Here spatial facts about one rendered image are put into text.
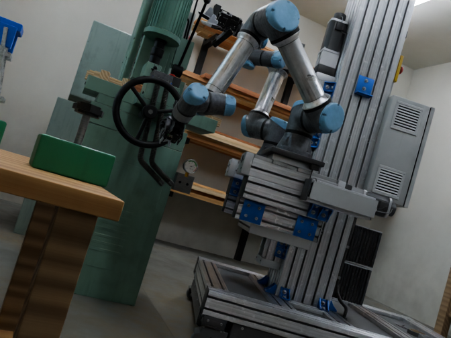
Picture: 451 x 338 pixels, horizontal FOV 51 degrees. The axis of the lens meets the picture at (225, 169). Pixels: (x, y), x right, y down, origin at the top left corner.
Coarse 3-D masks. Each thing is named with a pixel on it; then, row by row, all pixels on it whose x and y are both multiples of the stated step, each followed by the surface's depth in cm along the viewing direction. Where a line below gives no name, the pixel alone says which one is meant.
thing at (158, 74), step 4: (152, 72) 200; (156, 72) 199; (160, 72) 199; (156, 76) 199; (160, 76) 199; (164, 76) 200; (168, 76) 200; (172, 76) 201; (172, 80) 204; (176, 80) 204; (180, 80) 205; (172, 84) 204; (176, 84) 204
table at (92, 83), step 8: (88, 80) 198; (96, 80) 199; (104, 80) 200; (88, 88) 198; (96, 88) 199; (104, 88) 200; (112, 88) 201; (120, 88) 202; (96, 96) 212; (112, 96) 201; (128, 96) 203; (136, 104) 199; (192, 120) 213; (200, 120) 214; (208, 120) 216; (192, 128) 223; (200, 128) 215; (208, 128) 216
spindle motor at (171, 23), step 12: (156, 0) 219; (168, 0) 216; (180, 0) 218; (192, 0) 223; (156, 12) 216; (168, 12) 216; (180, 12) 218; (156, 24) 216; (168, 24) 216; (180, 24) 219; (156, 36) 219; (168, 36) 216; (180, 36) 222
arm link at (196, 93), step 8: (192, 88) 155; (200, 88) 157; (184, 96) 158; (192, 96) 155; (200, 96) 155; (208, 96) 160; (184, 104) 159; (192, 104) 157; (200, 104) 157; (208, 104) 160; (184, 112) 161; (192, 112) 161
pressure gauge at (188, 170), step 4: (188, 160) 207; (192, 160) 207; (184, 164) 207; (188, 164) 207; (192, 164) 207; (196, 164) 208; (184, 168) 207; (188, 168) 207; (192, 168) 208; (196, 168) 208; (188, 172) 207; (192, 172) 207
